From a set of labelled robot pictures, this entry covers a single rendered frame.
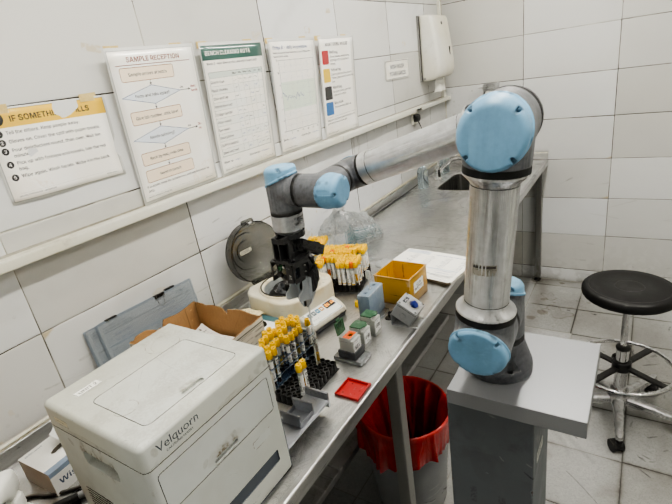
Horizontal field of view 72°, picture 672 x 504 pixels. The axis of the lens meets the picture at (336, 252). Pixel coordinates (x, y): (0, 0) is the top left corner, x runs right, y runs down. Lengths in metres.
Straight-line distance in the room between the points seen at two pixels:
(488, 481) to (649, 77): 2.56
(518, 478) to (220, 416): 0.75
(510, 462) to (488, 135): 0.79
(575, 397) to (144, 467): 0.84
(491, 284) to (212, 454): 0.57
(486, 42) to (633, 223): 1.49
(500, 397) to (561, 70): 2.53
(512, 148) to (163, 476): 0.72
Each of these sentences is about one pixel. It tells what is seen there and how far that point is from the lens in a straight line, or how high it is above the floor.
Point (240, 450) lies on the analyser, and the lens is 0.92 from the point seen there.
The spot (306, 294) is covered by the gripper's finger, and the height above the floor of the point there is 1.13.
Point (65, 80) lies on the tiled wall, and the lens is 1.38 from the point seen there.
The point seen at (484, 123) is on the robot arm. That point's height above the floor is 1.52.
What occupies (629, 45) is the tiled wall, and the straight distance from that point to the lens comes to 3.31.
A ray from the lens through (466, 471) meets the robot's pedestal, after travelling 1.34.
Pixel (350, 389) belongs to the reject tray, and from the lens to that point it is 1.22.
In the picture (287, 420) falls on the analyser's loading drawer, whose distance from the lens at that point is 1.10.
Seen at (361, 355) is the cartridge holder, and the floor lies 0.89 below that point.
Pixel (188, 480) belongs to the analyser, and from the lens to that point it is 0.85.
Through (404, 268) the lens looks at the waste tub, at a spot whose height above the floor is 0.95.
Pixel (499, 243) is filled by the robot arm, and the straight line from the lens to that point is 0.86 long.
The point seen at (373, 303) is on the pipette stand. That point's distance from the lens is 1.45.
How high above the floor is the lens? 1.63
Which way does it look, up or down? 21 degrees down
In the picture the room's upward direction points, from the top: 9 degrees counter-clockwise
